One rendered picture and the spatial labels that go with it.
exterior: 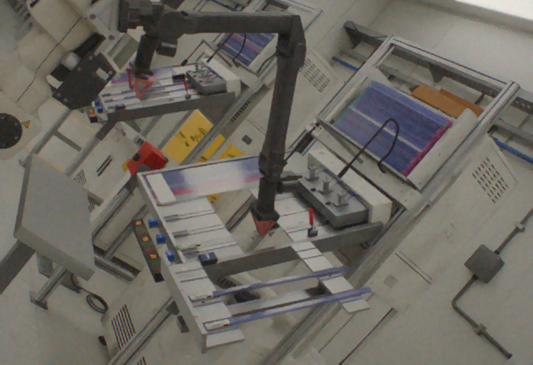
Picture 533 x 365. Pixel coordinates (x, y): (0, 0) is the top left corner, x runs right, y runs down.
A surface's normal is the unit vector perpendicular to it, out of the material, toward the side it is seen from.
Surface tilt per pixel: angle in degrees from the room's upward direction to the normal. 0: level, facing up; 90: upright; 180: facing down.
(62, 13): 90
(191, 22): 89
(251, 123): 90
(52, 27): 90
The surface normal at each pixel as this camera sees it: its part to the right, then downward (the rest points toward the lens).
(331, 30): 0.40, 0.40
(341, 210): 0.02, -0.90
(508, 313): -0.64, -0.52
